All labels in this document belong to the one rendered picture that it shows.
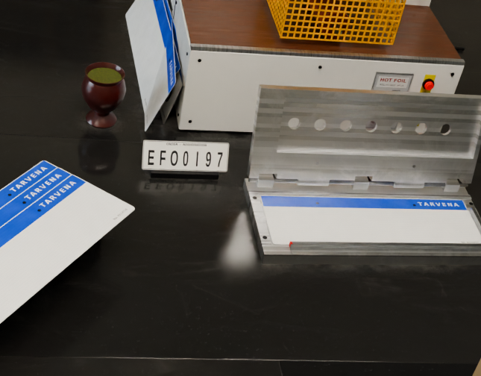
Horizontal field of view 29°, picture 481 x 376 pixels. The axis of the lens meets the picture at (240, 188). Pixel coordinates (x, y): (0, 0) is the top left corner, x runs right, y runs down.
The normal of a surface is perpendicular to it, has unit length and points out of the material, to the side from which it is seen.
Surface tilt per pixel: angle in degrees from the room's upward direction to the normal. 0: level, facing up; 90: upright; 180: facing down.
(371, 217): 0
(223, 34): 0
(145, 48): 63
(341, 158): 76
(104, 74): 0
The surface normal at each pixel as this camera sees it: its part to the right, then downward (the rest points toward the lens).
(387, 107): 0.19, 0.44
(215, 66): 0.15, 0.64
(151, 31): -0.79, -0.35
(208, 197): 0.16, -0.76
